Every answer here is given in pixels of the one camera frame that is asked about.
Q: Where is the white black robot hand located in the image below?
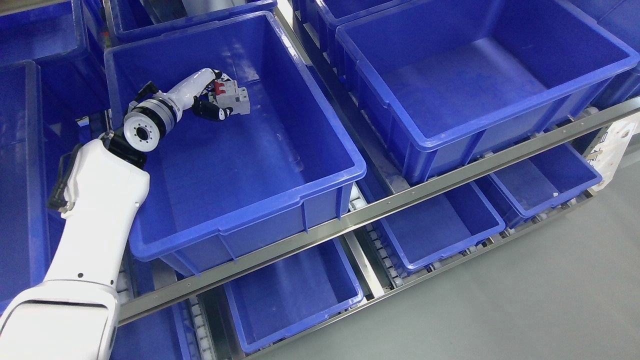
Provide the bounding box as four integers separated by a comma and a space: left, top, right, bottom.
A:
156, 67, 233, 123

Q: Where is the white red circuit breaker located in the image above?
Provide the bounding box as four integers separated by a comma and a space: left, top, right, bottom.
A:
207, 79, 250, 116

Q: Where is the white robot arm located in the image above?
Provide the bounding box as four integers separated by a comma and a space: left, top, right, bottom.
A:
1, 120, 161, 360

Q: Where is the steel shelf rack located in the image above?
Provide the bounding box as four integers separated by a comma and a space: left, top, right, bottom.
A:
75, 0, 640, 360

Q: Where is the blue bin top back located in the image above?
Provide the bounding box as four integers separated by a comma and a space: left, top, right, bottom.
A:
80, 0, 278, 50

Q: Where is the large blue bin centre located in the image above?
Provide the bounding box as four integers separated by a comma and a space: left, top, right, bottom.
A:
104, 11, 367, 276

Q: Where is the large blue bin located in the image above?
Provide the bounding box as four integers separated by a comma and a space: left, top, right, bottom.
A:
336, 0, 639, 186
104, 11, 367, 276

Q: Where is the blue bin far left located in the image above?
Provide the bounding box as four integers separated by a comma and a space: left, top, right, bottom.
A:
0, 60, 66, 316

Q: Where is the lower blue bin centre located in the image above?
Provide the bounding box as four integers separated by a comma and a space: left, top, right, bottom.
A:
224, 239, 364, 354

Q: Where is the large blue bin right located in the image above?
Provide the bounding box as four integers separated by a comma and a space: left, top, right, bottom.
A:
336, 0, 639, 186

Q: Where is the lower blue bin middle right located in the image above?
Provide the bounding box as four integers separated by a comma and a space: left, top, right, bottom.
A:
373, 181, 506, 278

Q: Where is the lower blue bin far right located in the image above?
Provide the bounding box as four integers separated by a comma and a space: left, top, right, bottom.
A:
474, 143, 602, 229

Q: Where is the white printed sign board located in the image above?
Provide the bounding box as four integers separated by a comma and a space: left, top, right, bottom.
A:
586, 114, 640, 192

